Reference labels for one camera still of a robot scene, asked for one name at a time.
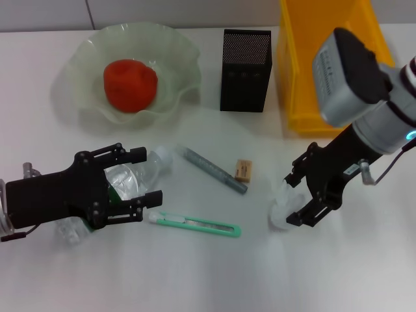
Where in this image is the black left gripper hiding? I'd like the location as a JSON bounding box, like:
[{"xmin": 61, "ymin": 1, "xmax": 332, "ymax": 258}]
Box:
[{"xmin": 5, "ymin": 142, "xmax": 163, "ymax": 230}]

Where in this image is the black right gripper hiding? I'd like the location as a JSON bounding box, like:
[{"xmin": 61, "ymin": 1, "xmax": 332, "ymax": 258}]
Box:
[{"xmin": 283, "ymin": 125, "xmax": 384, "ymax": 228}]

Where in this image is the clear green-label water bottle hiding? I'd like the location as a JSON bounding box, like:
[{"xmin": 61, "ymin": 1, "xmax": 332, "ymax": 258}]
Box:
[{"xmin": 55, "ymin": 145, "xmax": 175, "ymax": 248}]

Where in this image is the white paper ball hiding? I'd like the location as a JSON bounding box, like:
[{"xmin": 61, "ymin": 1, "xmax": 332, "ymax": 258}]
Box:
[{"xmin": 268, "ymin": 180, "xmax": 308, "ymax": 231}]

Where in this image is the red tomato-like ball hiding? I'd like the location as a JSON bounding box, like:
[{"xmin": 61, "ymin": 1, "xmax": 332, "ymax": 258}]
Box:
[{"xmin": 103, "ymin": 58, "xmax": 159, "ymax": 114}]

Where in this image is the tan eraser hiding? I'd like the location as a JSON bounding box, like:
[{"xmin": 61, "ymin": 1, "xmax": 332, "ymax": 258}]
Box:
[{"xmin": 234, "ymin": 159, "xmax": 253, "ymax": 183}]

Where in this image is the grey marker pen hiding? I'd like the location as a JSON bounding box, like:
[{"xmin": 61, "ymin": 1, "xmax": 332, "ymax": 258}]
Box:
[{"xmin": 175, "ymin": 144, "xmax": 250, "ymax": 196}]

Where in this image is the green utility knife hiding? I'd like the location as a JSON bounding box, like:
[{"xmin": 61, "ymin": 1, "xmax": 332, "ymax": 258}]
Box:
[{"xmin": 148, "ymin": 211, "xmax": 242, "ymax": 238}]

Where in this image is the green wavy glass fruit plate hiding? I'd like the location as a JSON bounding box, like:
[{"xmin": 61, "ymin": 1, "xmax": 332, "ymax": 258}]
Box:
[{"xmin": 50, "ymin": 21, "xmax": 202, "ymax": 126}]

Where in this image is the black mesh pen holder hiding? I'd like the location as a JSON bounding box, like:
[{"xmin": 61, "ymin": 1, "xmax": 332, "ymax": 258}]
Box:
[{"xmin": 219, "ymin": 29, "xmax": 272, "ymax": 112}]

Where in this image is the yellow plastic bin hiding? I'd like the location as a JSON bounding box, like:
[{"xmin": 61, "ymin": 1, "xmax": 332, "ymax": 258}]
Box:
[{"xmin": 278, "ymin": 0, "xmax": 396, "ymax": 137}]

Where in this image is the right arm connector cable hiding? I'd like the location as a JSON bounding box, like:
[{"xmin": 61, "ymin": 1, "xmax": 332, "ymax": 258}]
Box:
[{"xmin": 357, "ymin": 142, "xmax": 413, "ymax": 187}]

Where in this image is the arm connector cable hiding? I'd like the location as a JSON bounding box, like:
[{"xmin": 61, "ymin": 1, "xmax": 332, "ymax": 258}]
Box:
[
  {"xmin": 21, "ymin": 161, "xmax": 43, "ymax": 179},
  {"xmin": 357, "ymin": 142, "xmax": 413, "ymax": 187}
]

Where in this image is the left arm connector cable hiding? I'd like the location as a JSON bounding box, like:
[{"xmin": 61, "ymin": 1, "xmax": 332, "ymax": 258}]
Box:
[{"xmin": 21, "ymin": 161, "xmax": 43, "ymax": 179}]

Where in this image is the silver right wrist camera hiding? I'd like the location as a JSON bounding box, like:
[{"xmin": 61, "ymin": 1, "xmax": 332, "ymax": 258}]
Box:
[{"xmin": 311, "ymin": 27, "xmax": 394, "ymax": 128}]

